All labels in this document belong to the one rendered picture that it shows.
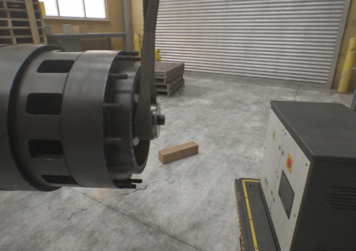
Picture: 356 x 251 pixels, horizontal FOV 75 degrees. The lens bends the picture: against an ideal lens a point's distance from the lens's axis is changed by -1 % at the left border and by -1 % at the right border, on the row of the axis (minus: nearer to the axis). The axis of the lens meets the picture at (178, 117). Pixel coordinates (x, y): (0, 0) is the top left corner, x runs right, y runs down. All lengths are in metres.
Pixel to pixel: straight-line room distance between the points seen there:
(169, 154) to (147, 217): 0.70
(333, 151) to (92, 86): 0.73
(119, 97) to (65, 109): 0.15
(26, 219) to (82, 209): 0.35
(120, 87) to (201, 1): 5.81
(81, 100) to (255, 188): 1.09
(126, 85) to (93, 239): 1.12
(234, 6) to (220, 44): 0.93
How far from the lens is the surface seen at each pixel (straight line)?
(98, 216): 1.78
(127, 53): 0.89
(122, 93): 0.74
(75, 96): 0.72
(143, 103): 0.81
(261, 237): 1.21
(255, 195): 1.42
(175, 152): 2.23
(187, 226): 1.64
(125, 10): 7.70
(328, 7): 5.89
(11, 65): 0.87
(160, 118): 0.88
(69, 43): 5.61
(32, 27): 4.37
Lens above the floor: 1.18
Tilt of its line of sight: 21 degrees down
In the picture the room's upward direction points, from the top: straight up
